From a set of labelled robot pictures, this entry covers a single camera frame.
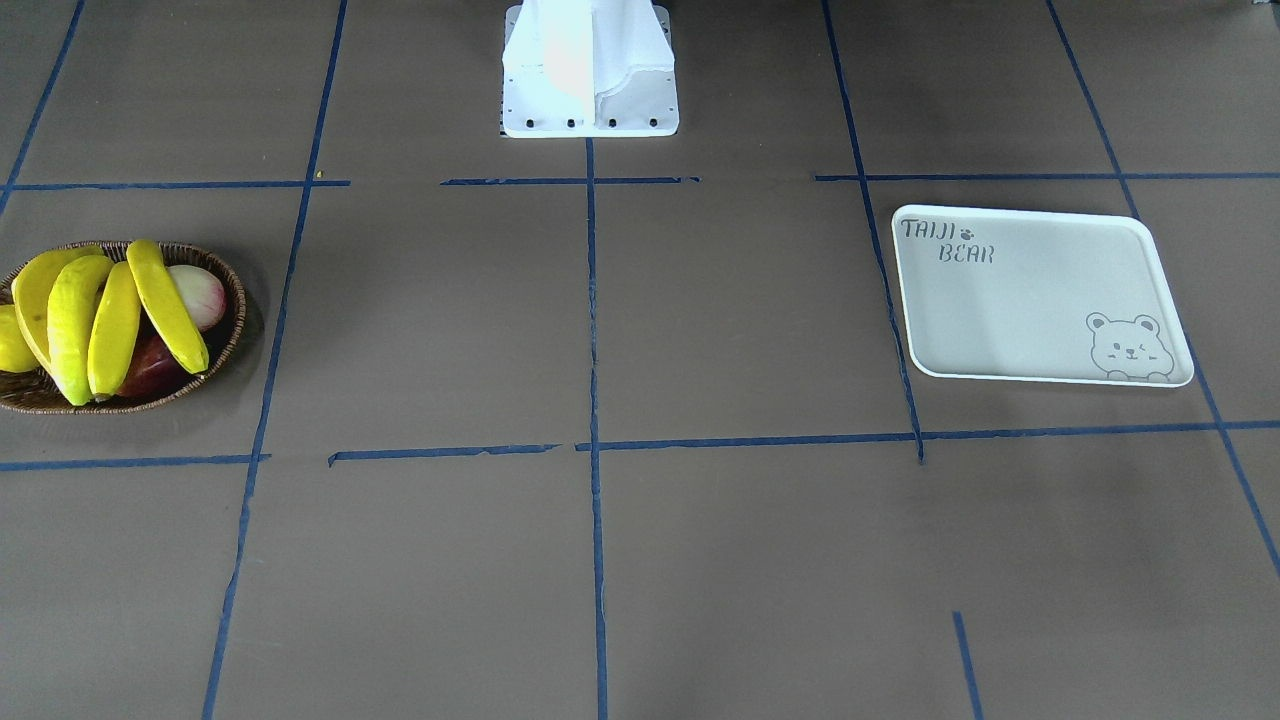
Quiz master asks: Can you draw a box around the pink white peach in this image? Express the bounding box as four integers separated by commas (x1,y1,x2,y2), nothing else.
168,265,228,333

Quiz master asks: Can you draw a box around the dark red apple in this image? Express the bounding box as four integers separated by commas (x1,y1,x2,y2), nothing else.
115,334,207,402

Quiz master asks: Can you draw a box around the yellow banana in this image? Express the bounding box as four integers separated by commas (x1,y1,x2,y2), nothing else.
125,240,210,375
47,254,114,407
12,243,105,372
86,263,141,400

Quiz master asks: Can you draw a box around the brown wicker basket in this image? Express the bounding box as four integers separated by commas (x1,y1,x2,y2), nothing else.
1,240,247,415

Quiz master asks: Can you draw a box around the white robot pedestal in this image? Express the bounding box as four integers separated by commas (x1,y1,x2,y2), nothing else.
500,1,680,138

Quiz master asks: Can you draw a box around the white bear tray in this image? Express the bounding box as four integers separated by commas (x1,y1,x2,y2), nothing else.
891,204,1196,388

